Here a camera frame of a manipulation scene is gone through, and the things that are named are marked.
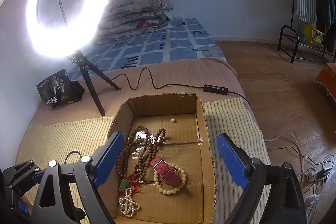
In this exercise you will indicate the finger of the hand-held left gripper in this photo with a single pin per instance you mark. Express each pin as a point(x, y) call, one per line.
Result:
point(23, 171)

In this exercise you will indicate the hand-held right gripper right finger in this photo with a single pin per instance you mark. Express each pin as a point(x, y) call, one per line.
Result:
point(232, 161)

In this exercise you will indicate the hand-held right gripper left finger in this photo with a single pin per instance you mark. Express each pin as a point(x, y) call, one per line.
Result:
point(110, 158)

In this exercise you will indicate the thin metal bangle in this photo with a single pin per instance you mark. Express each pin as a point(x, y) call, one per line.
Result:
point(71, 152)

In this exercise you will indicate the cardboard box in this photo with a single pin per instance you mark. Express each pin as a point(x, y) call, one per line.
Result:
point(181, 161)

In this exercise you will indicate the black tripod stand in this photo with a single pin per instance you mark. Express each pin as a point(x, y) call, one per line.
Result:
point(90, 87)

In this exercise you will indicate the black printed snack bag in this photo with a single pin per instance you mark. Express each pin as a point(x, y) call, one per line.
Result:
point(57, 92)

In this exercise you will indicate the tan bed cover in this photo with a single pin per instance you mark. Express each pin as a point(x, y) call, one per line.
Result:
point(170, 74)

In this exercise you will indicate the blue checked bed sheet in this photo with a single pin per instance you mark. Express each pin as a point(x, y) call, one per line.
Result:
point(157, 45)

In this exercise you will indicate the black metal clothes rack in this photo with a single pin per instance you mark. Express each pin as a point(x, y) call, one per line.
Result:
point(293, 53)

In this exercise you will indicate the folded floral quilt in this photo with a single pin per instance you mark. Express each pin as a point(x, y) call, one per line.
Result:
point(136, 19)

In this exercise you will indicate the yellow box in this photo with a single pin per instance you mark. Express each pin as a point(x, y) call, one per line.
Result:
point(315, 37)

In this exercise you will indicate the dark hanging clothes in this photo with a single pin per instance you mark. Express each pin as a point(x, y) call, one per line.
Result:
point(325, 8)

